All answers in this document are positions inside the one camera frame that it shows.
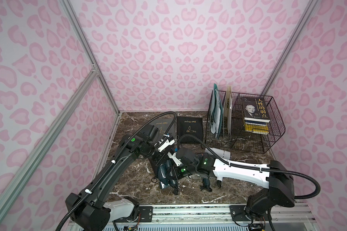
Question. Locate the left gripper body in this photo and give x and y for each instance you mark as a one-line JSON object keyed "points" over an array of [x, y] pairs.
{"points": [[164, 170]]}

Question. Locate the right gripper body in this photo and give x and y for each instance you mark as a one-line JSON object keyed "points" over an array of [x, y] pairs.
{"points": [[206, 177]]}

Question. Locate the black pouch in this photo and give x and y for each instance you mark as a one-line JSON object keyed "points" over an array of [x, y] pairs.
{"points": [[164, 175], [190, 125]]}

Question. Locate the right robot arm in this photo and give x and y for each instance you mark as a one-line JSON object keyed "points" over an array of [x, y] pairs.
{"points": [[277, 187]]}

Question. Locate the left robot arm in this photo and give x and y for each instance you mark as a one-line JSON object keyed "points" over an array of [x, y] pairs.
{"points": [[88, 208]]}

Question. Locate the grey hair dryer pouch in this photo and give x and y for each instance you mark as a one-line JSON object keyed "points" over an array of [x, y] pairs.
{"points": [[162, 125]]}

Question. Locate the white hair dryer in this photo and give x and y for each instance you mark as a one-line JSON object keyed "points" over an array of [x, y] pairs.
{"points": [[225, 155]]}

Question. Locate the yellow striped book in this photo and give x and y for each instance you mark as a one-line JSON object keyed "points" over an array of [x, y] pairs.
{"points": [[257, 127]]}

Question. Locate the black portrait book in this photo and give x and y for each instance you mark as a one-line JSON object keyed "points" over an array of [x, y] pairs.
{"points": [[255, 109]]}

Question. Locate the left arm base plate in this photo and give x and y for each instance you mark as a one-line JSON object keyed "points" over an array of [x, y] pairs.
{"points": [[143, 214]]}

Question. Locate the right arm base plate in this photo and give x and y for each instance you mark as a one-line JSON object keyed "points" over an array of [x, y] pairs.
{"points": [[239, 213]]}

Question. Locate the black wire basket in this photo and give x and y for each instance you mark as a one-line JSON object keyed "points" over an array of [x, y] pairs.
{"points": [[241, 140]]}

